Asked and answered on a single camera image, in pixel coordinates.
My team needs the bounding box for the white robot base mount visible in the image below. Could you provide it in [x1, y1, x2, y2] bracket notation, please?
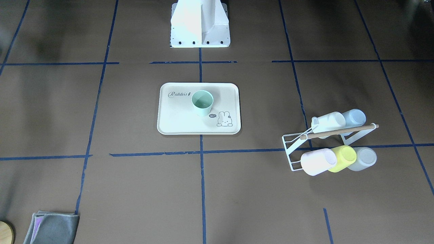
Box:
[170, 0, 231, 48]

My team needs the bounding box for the yellow cup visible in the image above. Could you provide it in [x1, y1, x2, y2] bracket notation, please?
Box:
[328, 145, 357, 173]

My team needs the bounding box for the wooden mug tree stand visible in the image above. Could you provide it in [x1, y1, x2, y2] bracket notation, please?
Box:
[0, 221, 15, 244]

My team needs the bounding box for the cream white cup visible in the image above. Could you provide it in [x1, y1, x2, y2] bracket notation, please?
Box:
[311, 111, 346, 133]

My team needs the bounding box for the grey cup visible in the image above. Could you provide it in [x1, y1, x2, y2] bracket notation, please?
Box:
[347, 147, 378, 171]

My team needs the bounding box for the green cup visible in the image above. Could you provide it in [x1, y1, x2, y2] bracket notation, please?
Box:
[191, 90, 214, 117]

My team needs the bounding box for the pink cup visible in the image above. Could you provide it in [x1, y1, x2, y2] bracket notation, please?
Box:
[300, 148, 337, 176]

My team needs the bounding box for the grey folded cloth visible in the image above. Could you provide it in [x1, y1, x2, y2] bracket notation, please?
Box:
[23, 210, 80, 244]

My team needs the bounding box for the cream rabbit tray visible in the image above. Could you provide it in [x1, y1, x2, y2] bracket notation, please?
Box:
[157, 82, 241, 135]

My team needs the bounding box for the white wire cup rack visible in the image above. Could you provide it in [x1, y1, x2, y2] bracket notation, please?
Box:
[281, 123, 379, 171]

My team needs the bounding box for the blue cup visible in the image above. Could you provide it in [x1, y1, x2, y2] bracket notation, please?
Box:
[342, 109, 366, 129]

